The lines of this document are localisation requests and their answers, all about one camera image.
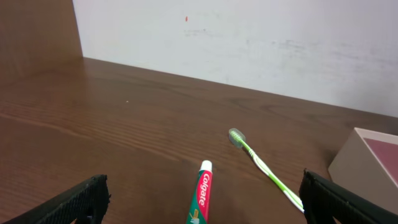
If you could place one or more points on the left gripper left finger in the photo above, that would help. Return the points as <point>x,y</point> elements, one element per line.
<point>87,202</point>

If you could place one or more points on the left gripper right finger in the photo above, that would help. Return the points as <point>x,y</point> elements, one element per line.
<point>325,202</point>

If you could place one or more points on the green white toothbrush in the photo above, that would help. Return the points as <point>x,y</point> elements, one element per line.
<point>238,139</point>

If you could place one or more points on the red green toothpaste tube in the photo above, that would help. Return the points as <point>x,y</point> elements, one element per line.
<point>199,207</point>

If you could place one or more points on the white cardboard box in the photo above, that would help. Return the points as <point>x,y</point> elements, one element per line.
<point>366,165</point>

